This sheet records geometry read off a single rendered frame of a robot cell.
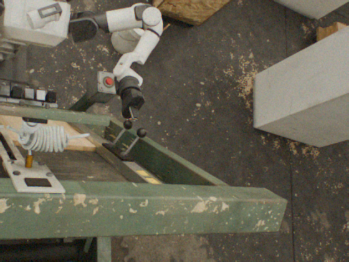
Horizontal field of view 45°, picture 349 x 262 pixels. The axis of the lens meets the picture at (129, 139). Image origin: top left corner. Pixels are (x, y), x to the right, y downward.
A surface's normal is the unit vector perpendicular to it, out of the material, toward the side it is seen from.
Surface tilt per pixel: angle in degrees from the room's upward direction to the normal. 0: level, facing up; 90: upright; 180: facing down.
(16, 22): 23
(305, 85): 90
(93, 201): 30
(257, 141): 0
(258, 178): 0
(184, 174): 90
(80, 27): 50
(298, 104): 90
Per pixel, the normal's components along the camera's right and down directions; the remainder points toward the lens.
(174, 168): -0.89, -0.08
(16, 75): 0.46, -0.25
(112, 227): 0.42, 0.27
